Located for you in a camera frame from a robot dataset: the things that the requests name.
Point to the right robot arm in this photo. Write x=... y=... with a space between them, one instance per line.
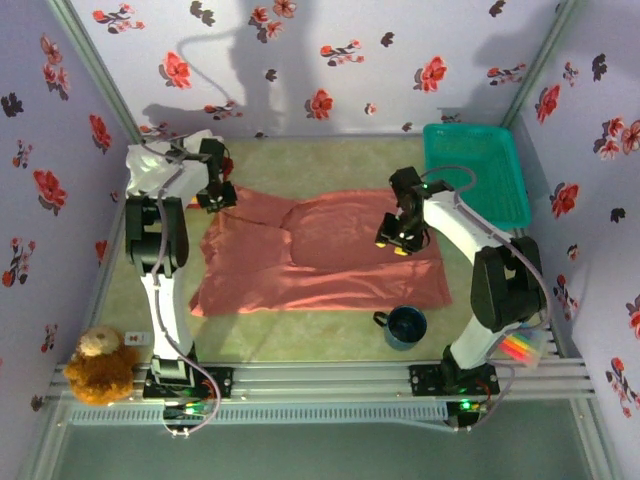
x=460 y=220

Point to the aluminium corner post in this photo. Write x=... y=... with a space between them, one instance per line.
x=95 y=70
x=545 y=55

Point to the pink t-shirt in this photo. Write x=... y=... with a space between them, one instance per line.
x=320 y=270

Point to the teal plastic basket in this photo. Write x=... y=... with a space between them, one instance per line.
x=475 y=170

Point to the aluminium mounting rail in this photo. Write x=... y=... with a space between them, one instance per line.
x=320 y=377

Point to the coloured marker pack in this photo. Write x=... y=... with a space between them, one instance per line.
x=522 y=347

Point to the stack of folded clothes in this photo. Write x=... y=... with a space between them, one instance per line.
x=227 y=166

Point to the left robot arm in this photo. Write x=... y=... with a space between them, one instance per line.
x=165 y=310

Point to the blue mug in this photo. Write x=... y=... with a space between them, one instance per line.
x=406 y=327

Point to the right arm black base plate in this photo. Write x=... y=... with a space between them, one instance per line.
x=425 y=380

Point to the brown teddy bear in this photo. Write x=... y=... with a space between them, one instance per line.
x=100 y=375

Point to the small white card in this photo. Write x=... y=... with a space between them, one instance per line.
x=137 y=338

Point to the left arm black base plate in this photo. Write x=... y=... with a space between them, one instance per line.
x=220 y=382

